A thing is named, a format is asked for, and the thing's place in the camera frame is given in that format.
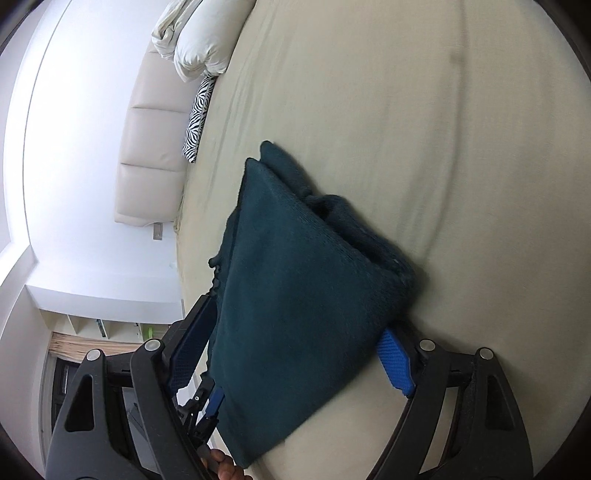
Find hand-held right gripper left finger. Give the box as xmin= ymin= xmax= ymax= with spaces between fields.
xmin=46 ymin=293 xmax=221 ymax=480

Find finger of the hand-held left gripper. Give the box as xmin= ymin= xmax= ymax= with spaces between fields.
xmin=205 ymin=385 xmax=228 ymax=422

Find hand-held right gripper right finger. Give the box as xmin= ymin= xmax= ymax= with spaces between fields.
xmin=369 ymin=324 xmax=533 ymax=480

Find dark green sweater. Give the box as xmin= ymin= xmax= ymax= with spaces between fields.
xmin=208 ymin=140 xmax=417 ymax=470

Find person's left hand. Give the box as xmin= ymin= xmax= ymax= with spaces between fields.
xmin=207 ymin=462 xmax=254 ymax=480

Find beige curtain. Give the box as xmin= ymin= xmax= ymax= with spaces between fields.
xmin=47 ymin=330 xmax=145 ymax=359

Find dark window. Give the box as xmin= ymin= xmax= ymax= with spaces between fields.
xmin=50 ymin=359 xmax=86 ymax=418

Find beige padded headboard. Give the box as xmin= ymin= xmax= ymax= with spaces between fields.
xmin=114 ymin=33 xmax=195 ymax=228

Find zebra print pillow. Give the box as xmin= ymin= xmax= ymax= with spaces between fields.
xmin=182 ymin=75 xmax=219 ymax=164

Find bed with tan sheet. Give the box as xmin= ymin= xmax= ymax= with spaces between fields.
xmin=172 ymin=0 xmax=591 ymax=480

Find white pillow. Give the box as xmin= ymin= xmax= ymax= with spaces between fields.
xmin=173 ymin=0 xmax=257 ymax=84

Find white folded duvet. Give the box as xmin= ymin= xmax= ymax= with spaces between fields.
xmin=152 ymin=0 xmax=195 ymax=61

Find white wall shelf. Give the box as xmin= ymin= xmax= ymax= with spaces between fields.
xmin=39 ymin=308 xmax=186 ymax=346

